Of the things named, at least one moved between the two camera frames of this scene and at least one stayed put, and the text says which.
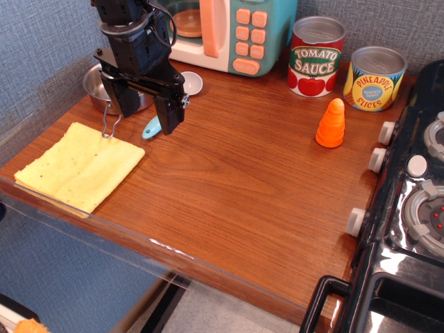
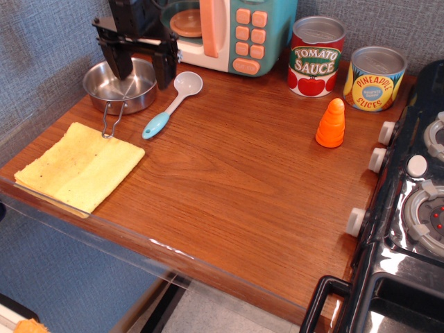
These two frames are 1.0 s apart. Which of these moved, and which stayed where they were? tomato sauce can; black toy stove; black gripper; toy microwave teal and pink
Moved: black gripper
Stayed: tomato sauce can; black toy stove; toy microwave teal and pink
